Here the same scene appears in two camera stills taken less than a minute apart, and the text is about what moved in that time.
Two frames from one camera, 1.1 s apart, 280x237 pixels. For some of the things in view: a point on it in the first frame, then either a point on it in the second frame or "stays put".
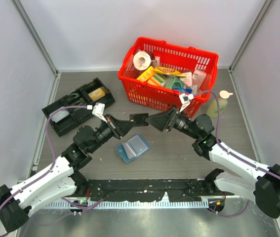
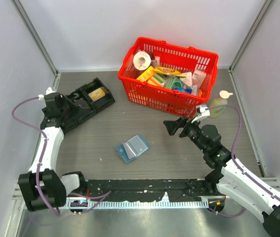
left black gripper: [118, 128] → [75, 107]
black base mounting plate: [136, 189] stays put
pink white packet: [198, 78] stays put
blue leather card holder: [130, 151] stays put
